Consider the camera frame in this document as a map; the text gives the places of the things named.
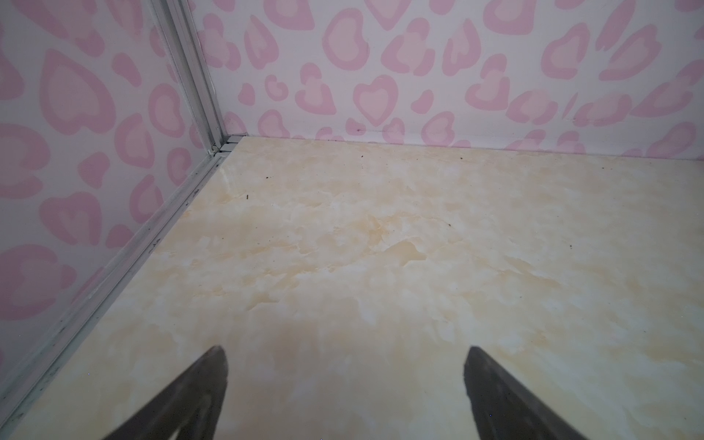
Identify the aluminium corner frame post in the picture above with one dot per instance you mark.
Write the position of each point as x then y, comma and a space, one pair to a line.
176, 25

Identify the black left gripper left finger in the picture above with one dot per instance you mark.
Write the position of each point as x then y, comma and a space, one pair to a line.
188, 408

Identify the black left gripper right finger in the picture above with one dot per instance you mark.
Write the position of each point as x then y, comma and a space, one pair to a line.
503, 408

